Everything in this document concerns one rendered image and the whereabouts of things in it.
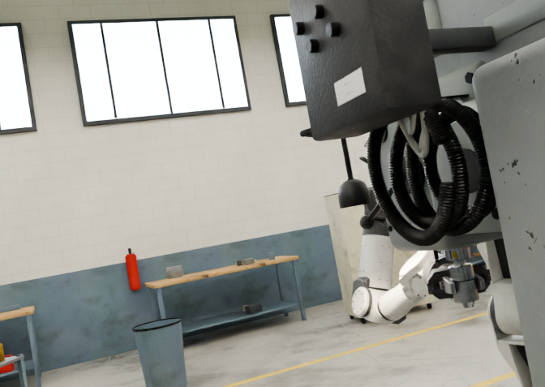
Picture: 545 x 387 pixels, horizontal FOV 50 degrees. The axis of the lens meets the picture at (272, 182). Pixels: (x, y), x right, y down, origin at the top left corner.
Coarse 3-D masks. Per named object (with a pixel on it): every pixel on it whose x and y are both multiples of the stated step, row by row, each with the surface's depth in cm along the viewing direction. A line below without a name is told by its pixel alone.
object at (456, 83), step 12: (480, 60) 87; (456, 72) 92; (468, 72) 88; (444, 84) 94; (456, 84) 91; (468, 84) 89; (444, 96) 94; (456, 132) 93; (468, 144) 91; (444, 156) 96; (468, 156) 90; (444, 168) 96; (468, 168) 91; (444, 180) 97; (468, 204) 92; (492, 216) 87; (480, 228) 91; (492, 228) 89
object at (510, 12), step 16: (448, 0) 92; (464, 0) 89; (480, 0) 86; (496, 0) 83; (512, 0) 80; (528, 0) 77; (544, 0) 75; (448, 16) 92; (464, 16) 89; (480, 16) 86; (496, 16) 83; (512, 16) 80; (528, 16) 78; (544, 16) 75; (496, 32) 83; (512, 32) 81; (528, 32) 78; (544, 32) 76; (496, 48) 84; (512, 48) 81; (448, 64) 94; (464, 64) 90
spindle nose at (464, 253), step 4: (460, 248) 113; (464, 248) 113; (468, 248) 113; (444, 252) 115; (448, 252) 114; (452, 252) 113; (460, 252) 113; (464, 252) 113; (468, 252) 113; (448, 256) 114; (452, 256) 113; (460, 256) 113; (464, 256) 113; (468, 256) 113; (448, 260) 114; (452, 260) 113; (456, 260) 113
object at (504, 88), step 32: (512, 64) 66; (544, 64) 62; (480, 96) 72; (512, 96) 67; (544, 96) 63; (512, 128) 68; (544, 128) 63; (512, 160) 68; (544, 160) 64; (512, 192) 69; (544, 192) 65; (512, 224) 70; (544, 224) 65; (512, 256) 70; (544, 256) 66; (544, 288) 66; (544, 320) 67; (544, 352) 68; (544, 384) 68
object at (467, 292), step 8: (448, 272) 115; (456, 272) 113; (464, 272) 112; (472, 272) 113; (456, 280) 113; (464, 280) 112; (472, 280) 113; (456, 288) 113; (464, 288) 112; (472, 288) 112; (456, 296) 113; (464, 296) 112; (472, 296) 112
